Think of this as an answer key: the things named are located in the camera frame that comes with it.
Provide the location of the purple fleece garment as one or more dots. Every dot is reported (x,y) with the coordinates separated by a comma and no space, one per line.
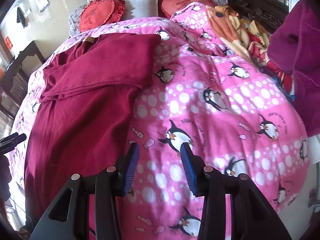
(294,48)

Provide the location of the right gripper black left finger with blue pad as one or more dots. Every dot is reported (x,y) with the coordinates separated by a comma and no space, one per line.
(67,217)

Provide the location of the red heart pillow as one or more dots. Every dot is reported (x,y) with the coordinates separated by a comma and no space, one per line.
(101,12)
(166,8)

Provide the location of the white square pillow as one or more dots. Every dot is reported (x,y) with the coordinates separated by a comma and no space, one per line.
(140,9)

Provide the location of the dark red fleece sweater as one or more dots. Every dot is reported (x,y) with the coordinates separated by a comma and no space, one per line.
(85,112)

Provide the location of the orange cartoon blanket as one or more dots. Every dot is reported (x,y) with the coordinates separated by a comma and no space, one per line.
(250,41)

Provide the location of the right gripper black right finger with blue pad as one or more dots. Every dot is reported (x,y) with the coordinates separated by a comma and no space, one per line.
(252,215)

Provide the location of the dark hanging cloth on wall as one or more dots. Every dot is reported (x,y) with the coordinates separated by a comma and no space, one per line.
(21,17)

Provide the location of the left red heart pillow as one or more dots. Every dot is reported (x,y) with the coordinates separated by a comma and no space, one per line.
(101,12)

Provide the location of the red wall sticker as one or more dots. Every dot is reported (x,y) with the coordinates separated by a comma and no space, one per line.
(8,43)

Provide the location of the pink penguin blanket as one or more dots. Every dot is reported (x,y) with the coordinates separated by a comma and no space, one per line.
(230,114)

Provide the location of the dark carved wooden headboard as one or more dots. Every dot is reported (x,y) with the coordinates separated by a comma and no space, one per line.
(269,13)

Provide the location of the dark wooden side table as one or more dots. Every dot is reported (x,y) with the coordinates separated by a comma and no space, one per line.
(14,81)

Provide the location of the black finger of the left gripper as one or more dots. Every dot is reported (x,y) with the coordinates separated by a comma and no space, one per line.
(9,143)

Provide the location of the right red heart pillow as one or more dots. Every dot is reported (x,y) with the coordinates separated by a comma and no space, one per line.
(166,8)

